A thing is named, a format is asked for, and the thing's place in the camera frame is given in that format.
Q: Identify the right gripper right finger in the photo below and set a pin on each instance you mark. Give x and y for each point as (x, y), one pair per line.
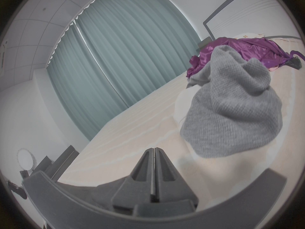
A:
(166, 189)

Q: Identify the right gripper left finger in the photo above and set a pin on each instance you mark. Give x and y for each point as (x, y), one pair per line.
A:
(143, 189)

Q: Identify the black T-shirt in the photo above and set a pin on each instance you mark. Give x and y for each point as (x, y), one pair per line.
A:
(100, 192)

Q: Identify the bed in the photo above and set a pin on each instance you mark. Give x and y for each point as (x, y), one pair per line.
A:
(131, 127)

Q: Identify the black chest of drawers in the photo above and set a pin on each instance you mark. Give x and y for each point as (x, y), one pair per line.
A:
(66, 158)

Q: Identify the grey garment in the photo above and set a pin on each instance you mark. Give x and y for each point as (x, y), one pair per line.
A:
(231, 108)

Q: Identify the round white mirror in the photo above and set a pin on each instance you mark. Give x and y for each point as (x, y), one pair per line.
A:
(25, 158)

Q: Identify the blue-green curtain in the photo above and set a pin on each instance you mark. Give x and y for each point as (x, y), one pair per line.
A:
(138, 44)
(78, 85)

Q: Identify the grey bedside table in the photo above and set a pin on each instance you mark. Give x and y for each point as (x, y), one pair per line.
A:
(202, 44)

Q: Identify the pink garment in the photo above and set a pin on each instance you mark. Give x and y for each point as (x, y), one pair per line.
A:
(272, 68)

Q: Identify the purple garment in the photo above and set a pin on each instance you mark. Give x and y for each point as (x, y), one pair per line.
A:
(250, 49)

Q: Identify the white printed pillow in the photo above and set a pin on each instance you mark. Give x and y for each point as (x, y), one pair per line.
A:
(247, 35)

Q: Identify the small black garment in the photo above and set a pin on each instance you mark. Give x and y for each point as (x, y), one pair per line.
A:
(295, 63)

